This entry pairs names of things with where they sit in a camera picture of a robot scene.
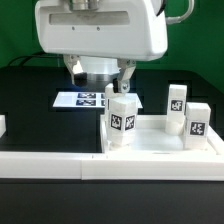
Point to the white square table top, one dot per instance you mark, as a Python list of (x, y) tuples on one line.
[(151, 138)]

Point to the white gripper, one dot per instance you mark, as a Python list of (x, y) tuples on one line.
[(126, 30)]

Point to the white sheet with tags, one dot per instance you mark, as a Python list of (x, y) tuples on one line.
[(80, 100)]

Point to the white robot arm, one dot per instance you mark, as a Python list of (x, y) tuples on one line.
[(96, 65)]

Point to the white L-shaped obstacle fence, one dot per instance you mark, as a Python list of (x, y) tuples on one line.
[(111, 167)]

